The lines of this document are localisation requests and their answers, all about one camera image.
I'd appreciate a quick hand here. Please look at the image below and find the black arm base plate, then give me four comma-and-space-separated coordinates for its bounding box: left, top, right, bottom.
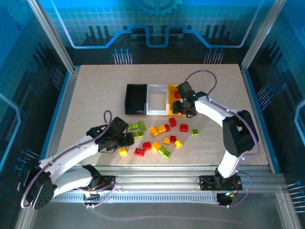
92, 175, 117, 191
199, 175, 243, 191

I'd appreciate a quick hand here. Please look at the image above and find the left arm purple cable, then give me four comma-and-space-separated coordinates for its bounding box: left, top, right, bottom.
20, 110, 117, 210

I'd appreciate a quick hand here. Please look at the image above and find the aluminium side rail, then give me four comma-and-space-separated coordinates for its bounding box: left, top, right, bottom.
39, 66, 81, 167
240, 65, 282, 174

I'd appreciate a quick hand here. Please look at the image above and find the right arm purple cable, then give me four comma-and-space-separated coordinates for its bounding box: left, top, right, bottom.
184, 70, 261, 208

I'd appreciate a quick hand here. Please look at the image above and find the black plastic bin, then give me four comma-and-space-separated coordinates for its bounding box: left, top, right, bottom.
124, 83, 149, 115

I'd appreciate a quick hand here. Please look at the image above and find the slotted grey cable duct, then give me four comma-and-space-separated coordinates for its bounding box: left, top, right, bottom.
51, 193, 231, 204

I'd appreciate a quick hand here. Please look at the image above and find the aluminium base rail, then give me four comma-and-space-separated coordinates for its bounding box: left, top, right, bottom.
33, 164, 286, 194

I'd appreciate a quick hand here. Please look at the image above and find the yellow plastic bin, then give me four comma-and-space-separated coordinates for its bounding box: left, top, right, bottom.
166, 83, 191, 116

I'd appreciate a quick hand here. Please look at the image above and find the aluminium frame post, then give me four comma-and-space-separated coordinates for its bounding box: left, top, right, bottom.
26, 0, 81, 73
240, 0, 287, 70

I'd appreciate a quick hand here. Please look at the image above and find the white plastic bin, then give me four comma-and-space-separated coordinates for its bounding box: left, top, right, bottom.
145, 83, 169, 116

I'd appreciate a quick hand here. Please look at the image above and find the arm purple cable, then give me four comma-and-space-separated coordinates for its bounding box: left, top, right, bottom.
20, 110, 117, 210
184, 70, 261, 208

